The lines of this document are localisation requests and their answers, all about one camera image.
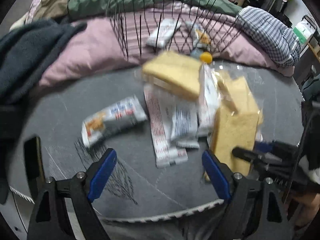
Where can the small snack packet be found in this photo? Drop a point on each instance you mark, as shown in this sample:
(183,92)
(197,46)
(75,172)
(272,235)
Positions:
(199,35)

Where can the green white box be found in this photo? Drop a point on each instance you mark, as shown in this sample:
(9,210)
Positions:
(304,30)

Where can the dark teal fleece blanket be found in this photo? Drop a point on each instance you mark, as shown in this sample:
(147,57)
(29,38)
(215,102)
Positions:
(26,53)

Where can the long white red snack packet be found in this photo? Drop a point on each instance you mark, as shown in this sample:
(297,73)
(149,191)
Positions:
(166,152)

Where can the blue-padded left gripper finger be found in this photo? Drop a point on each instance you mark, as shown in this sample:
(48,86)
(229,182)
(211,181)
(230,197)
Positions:
(49,218)

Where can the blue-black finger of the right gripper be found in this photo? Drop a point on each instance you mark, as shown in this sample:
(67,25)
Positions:
(277,160)

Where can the small white snack sachet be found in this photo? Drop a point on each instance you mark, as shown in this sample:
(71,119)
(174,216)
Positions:
(184,125)

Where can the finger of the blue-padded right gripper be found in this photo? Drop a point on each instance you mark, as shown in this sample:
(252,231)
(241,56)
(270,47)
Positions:
(253,208)

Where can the orange picture snack packet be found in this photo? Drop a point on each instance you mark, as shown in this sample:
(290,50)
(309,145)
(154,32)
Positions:
(111,120)

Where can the black wire basket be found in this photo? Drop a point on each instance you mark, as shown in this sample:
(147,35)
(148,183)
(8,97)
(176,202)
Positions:
(149,26)

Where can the bagged toast slice top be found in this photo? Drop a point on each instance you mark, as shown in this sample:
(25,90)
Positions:
(176,73)

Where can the bagged toast slice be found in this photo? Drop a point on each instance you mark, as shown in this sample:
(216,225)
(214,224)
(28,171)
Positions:
(237,95)
(233,130)
(176,73)

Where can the khaki cloth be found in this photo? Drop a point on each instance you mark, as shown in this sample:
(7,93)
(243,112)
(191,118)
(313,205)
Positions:
(51,9)

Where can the black smartphone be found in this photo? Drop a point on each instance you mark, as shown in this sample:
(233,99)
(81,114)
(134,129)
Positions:
(34,165)

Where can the white red sachet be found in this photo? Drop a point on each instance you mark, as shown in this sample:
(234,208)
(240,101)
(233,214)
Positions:
(163,33)

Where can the pink quilt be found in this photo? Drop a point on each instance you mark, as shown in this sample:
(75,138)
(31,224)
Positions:
(96,50)

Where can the blue checkered pillow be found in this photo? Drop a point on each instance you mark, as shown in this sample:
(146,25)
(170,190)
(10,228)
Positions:
(278,41)

